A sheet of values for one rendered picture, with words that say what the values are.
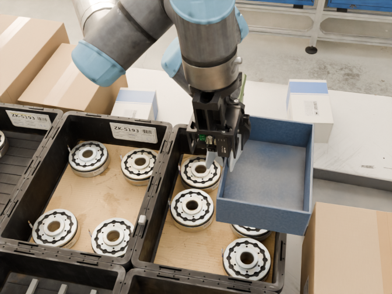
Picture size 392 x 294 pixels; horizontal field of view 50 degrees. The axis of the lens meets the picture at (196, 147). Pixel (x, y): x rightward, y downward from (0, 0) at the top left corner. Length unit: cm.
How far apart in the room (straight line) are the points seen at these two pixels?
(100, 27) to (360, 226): 67
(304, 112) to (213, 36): 84
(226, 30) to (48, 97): 90
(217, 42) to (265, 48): 242
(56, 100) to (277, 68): 174
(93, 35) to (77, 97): 71
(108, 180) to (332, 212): 56
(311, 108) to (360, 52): 171
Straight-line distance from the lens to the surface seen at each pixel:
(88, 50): 61
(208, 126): 59
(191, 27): 51
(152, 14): 59
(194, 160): 108
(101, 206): 107
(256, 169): 80
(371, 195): 128
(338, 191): 126
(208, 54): 53
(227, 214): 71
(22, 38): 157
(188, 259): 96
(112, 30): 60
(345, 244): 94
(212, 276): 84
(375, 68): 292
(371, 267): 93
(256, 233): 96
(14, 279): 104
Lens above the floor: 169
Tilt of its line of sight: 49 degrees down
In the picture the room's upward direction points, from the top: 3 degrees counter-clockwise
